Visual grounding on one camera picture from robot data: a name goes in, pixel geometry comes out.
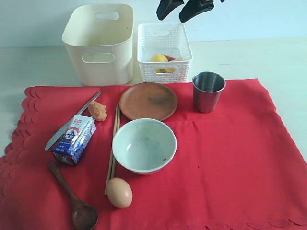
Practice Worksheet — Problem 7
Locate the left wooden chopstick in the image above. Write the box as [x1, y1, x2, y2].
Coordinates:
[104, 104, 119, 195]

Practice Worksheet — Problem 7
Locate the white perforated plastic basket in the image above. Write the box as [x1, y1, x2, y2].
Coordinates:
[137, 23, 193, 83]

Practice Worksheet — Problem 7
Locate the blue white milk carton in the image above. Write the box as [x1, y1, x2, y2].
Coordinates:
[52, 115, 96, 165]

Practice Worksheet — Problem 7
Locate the brown round plate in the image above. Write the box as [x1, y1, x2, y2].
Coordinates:
[119, 82, 178, 121]

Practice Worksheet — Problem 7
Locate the red sausage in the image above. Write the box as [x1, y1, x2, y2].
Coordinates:
[165, 55, 175, 61]

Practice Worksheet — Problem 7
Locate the red scalloped tablecloth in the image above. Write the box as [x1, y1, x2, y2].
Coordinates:
[0, 79, 307, 230]

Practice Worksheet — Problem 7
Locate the brown egg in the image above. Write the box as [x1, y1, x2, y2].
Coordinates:
[106, 177, 133, 208]

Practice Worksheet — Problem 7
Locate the dark wooden spoon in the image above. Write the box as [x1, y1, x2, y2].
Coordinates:
[48, 161, 98, 230]

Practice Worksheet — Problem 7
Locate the right wooden chopstick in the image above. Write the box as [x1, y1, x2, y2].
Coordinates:
[109, 105, 120, 180]

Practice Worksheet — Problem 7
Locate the wooden chopstick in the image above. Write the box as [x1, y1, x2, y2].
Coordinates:
[109, 105, 120, 180]
[104, 104, 119, 195]

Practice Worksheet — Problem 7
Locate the cream plastic storage bin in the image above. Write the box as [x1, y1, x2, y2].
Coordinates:
[62, 3, 133, 86]

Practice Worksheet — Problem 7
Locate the metal butter knife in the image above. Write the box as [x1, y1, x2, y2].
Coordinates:
[44, 91, 103, 152]

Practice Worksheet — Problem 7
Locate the yellow lemon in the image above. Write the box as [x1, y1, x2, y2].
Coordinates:
[150, 53, 168, 73]

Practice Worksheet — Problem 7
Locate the stainless steel cup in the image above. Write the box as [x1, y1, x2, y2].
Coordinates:
[192, 71, 226, 113]

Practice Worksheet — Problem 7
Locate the pale green bowl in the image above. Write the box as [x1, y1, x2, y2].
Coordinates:
[112, 118, 177, 175]

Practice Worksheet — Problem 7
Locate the fried chicken nugget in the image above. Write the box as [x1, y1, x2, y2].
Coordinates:
[88, 101, 107, 121]

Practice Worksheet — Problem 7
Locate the yellow cheese wedge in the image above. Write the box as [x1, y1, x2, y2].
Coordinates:
[165, 57, 183, 73]

